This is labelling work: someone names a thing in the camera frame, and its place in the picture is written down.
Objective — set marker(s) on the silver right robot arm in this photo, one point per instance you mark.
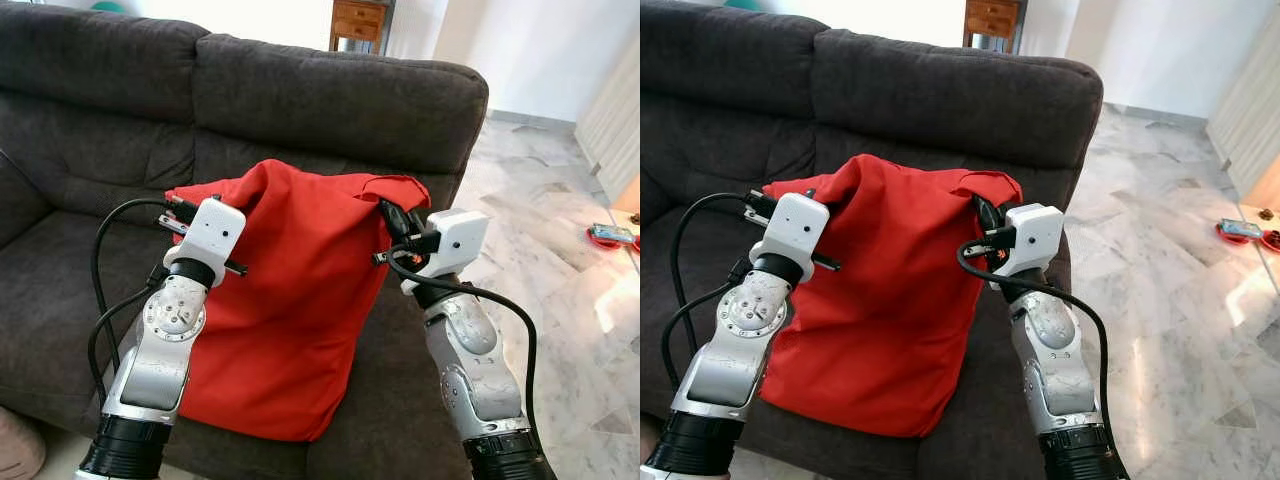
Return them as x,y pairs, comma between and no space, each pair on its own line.
1050,360
470,370

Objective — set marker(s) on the red round plate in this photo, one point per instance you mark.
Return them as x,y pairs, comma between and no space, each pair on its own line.
600,241
1228,238

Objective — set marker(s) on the white louvred door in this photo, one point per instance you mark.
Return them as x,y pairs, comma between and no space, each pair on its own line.
1250,120
615,130

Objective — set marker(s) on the red pillow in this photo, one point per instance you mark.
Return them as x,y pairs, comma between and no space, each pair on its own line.
890,300
290,300

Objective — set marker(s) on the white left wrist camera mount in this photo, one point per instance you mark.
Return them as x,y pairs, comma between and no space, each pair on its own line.
215,232
795,230

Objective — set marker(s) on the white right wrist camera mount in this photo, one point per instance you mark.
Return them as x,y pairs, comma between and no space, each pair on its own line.
1035,238
460,240

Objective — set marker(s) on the teal plastic stool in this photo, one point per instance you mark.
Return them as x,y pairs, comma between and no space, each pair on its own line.
740,3
105,4

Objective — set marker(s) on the dark grey two-seat sofa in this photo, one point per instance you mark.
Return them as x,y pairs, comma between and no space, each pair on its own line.
300,100
950,100

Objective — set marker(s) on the small blue packet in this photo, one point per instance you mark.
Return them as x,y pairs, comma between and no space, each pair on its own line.
1240,228
612,233

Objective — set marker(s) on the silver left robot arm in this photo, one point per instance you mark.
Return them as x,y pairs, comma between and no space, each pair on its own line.
735,350
160,350

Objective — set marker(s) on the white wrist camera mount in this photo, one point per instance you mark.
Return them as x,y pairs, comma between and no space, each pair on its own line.
795,230
215,232
1035,238
460,240

